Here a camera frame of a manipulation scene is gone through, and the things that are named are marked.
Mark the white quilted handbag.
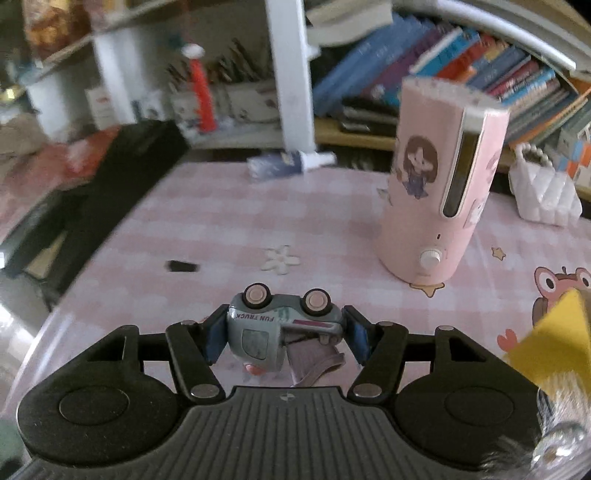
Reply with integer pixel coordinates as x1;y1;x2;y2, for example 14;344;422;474
508;143;582;227

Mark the blue spray bottle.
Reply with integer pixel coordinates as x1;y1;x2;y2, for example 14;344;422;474
246;151;337;182

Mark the small black cap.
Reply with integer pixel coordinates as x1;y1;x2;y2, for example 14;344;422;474
165;260;199;273

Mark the white wooden bookshelf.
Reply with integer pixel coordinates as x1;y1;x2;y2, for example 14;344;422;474
1;1;590;150

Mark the yellow cardboard box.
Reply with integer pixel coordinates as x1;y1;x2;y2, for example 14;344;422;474
506;290;590;398

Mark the pink cartoon humidifier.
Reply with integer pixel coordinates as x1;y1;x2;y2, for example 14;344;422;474
376;76;510;286

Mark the grey toy truck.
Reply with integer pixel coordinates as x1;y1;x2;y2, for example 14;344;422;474
228;283;346;387

